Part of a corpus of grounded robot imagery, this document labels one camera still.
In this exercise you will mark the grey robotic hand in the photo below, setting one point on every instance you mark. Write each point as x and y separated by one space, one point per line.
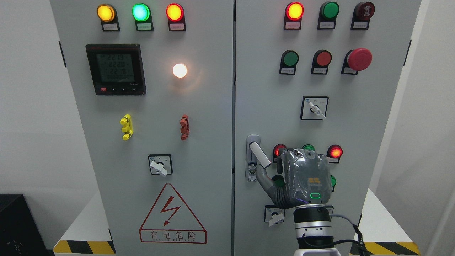
308 179

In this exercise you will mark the silver door handle latch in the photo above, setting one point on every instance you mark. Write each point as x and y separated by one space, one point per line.
254 157

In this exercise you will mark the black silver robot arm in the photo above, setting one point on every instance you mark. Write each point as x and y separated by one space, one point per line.
313 229

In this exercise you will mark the grey right cabinet door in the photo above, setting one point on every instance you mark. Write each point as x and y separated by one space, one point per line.
269 104

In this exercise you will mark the grey cabinet door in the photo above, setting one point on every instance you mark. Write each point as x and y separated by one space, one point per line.
269 104
202 164

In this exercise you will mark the grey left cabinet door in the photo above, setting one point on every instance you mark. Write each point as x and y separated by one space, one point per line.
202 164

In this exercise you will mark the green push button lower right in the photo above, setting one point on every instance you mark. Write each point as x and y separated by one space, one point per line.
333 182

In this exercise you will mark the green push button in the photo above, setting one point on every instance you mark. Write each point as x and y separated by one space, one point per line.
288 63
278 180
333 182

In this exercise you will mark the green push button lower left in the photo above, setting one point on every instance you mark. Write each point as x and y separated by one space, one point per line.
278 180

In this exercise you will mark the green indicator middle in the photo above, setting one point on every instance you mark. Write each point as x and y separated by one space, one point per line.
309 147

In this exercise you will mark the red lit indicator middle right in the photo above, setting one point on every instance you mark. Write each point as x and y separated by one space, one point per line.
334 153

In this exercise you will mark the red lit indicator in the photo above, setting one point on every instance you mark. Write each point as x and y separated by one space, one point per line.
276 151
334 153
293 16

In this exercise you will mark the red lit indicator middle left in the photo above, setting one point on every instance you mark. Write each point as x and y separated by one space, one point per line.
276 151

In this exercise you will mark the white platform with hazard stripes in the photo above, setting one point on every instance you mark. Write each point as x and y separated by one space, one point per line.
88 235

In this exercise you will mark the red push button upper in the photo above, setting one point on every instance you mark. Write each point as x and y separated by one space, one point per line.
320 62

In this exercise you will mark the green push button upper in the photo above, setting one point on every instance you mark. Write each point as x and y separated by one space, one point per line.
288 63

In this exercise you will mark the red emergency stop button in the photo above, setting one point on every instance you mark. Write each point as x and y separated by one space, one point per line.
356 60

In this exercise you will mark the red terminal connector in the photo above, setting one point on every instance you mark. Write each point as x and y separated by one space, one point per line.
184 123

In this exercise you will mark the red electric danger warning sticker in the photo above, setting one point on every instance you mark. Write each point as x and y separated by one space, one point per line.
170 220

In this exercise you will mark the white lit indicator light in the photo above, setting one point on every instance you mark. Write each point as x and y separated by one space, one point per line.
180 70

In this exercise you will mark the red lit indicator top right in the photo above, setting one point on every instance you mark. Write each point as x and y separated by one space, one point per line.
293 16

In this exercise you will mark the green indicator top right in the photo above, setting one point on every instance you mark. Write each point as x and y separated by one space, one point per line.
328 15

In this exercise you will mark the dark red buzzer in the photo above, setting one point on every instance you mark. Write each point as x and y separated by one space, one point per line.
362 14

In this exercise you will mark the yellow terminal connector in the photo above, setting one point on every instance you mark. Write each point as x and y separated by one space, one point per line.
127 128

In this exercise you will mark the orange red indicator light left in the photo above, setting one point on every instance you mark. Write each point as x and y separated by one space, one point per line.
176 19

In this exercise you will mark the black digital power meter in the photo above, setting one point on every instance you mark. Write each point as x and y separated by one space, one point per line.
116 69

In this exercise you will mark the green lit indicator light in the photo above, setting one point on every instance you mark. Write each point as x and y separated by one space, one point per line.
142 17

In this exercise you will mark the yellow indicator light top left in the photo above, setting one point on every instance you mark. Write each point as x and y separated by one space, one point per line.
108 17

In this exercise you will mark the black box bottom left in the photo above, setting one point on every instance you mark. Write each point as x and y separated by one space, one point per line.
19 235

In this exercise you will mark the black key selector switch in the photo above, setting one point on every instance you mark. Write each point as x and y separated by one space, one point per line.
330 209

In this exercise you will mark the white selector switch lower right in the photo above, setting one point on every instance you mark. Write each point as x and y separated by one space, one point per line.
273 215

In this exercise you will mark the white selector switch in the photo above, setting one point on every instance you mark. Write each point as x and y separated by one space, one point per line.
273 215
314 108

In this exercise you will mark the white selector switch upper right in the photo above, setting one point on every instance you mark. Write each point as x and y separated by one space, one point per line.
314 108

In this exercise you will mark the white selector switch left door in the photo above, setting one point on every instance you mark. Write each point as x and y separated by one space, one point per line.
160 164

